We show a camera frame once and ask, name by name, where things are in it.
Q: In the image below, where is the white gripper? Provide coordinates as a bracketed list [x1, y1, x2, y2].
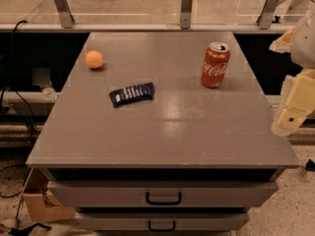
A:
[269, 0, 315, 137]

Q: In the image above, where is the red coke can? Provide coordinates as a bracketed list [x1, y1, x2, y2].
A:
[201, 41, 230, 88]

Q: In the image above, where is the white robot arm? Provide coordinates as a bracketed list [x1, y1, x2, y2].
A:
[270, 0, 315, 137]

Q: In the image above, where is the dark blue snack bag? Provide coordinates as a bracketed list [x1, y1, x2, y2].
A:
[109, 82, 155, 107]

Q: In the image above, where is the orange fruit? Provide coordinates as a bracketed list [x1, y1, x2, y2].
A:
[85, 50, 104, 69]

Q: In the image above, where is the grey upper drawer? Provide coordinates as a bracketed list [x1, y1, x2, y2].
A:
[48, 181, 278, 207]

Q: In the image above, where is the grey drawer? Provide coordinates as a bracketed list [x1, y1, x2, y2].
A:
[75, 213, 249, 232]
[48, 181, 278, 207]

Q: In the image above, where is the clear plastic water bottle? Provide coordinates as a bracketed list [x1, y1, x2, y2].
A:
[40, 83, 58, 102]

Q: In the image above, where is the grey lower drawer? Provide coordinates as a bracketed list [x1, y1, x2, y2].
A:
[75, 213, 249, 232]

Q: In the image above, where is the cardboard box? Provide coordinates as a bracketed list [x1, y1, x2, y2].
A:
[23, 169, 76, 222]

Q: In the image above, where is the right metal railing post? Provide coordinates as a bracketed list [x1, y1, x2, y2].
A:
[257, 0, 280, 30]

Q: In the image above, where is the metal railing post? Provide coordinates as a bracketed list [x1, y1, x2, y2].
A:
[257, 0, 280, 30]
[53, 0, 75, 29]
[180, 0, 193, 30]

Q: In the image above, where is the middle metal railing post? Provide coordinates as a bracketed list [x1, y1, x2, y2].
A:
[180, 0, 193, 30]

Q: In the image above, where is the left metal railing post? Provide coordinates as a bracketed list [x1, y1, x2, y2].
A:
[53, 0, 75, 29]

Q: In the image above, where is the black cable left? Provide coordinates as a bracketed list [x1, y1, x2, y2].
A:
[0, 19, 40, 146]

